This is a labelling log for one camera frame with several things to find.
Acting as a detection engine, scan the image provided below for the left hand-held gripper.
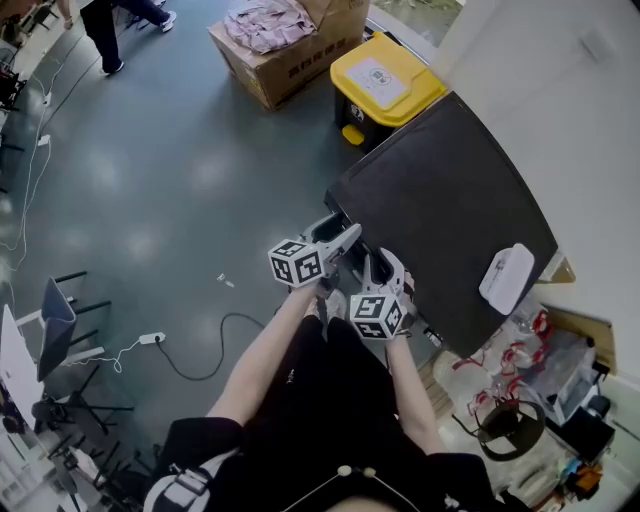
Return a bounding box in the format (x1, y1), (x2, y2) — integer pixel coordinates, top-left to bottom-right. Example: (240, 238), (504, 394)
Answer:
(267, 222), (363, 302)

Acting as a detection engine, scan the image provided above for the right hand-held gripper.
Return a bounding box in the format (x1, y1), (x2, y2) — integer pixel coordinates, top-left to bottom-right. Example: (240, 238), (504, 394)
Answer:
(348, 247), (408, 342)

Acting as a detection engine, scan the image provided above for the dark washing machine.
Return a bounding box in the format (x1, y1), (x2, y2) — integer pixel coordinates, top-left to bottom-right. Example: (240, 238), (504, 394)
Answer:
(323, 91), (559, 360)

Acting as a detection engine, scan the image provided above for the person's right forearm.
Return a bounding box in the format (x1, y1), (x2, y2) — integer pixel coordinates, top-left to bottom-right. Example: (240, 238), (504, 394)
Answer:
(385, 337), (448, 458)

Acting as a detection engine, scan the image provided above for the person's left forearm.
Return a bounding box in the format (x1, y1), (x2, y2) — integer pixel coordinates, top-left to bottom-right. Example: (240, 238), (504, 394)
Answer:
(205, 284), (321, 429)

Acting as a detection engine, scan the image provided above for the person's right hand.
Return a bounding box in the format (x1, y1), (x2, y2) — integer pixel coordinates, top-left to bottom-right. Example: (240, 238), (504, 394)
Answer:
(401, 270), (418, 332)

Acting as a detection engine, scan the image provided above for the person's white shoe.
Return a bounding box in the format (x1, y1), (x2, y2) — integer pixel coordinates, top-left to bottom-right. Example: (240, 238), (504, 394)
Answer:
(325, 287), (349, 322)

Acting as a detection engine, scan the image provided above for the white plastic box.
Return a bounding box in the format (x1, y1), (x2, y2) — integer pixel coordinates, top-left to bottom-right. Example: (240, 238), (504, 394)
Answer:
(478, 242), (537, 317)

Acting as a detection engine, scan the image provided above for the black bin with yellow lid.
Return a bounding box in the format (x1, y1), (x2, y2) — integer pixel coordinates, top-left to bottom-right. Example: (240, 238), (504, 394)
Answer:
(329, 31), (449, 155)

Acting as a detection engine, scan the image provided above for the clear bag of red-capped parts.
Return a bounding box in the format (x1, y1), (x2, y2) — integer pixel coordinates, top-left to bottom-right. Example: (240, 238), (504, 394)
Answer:
(432, 297), (599, 439)

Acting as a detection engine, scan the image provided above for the person's black clothing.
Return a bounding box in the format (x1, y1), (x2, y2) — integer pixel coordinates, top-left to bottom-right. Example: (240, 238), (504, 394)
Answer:
(143, 314), (531, 512)

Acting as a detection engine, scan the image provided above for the brown cardboard box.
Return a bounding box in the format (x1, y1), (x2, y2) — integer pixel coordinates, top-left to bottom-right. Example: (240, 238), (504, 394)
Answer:
(207, 0), (372, 112)

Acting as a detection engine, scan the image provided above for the black round headset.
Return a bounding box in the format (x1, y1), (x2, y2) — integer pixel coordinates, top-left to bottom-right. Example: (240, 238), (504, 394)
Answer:
(452, 398), (547, 463)

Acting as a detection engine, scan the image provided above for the wooden board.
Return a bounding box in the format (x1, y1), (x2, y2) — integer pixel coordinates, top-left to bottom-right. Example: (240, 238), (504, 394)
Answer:
(542, 303), (617, 372)

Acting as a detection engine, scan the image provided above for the pile of pink packets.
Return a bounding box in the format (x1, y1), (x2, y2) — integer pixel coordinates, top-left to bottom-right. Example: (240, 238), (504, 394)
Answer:
(222, 0), (320, 55)

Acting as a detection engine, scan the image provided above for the black case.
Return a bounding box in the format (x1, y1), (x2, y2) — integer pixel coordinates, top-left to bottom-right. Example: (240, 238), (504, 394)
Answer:
(558, 405), (617, 465)

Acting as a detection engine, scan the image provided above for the grey folding chair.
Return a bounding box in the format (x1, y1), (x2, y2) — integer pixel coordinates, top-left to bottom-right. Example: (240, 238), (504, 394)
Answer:
(14, 270), (136, 437)

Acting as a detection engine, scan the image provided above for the white desk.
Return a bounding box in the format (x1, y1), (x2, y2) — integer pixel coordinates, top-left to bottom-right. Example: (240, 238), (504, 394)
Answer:
(0, 303), (43, 432)

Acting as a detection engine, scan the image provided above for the black power cable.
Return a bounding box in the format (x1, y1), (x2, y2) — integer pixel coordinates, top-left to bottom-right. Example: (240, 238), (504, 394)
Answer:
(155, 312), (267, 382)

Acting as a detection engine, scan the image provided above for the white beaded cord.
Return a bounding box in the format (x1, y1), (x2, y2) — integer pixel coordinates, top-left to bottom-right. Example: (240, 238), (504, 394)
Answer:
(282, 464), (422, 512)

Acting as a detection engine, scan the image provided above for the white shoulder strap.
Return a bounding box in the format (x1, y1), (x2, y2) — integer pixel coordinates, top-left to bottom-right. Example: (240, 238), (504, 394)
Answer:
(143, 447), (240, 512)

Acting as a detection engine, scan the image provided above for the white cable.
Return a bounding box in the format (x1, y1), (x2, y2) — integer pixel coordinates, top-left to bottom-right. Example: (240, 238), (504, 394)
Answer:
(0, 29), (89, 274)

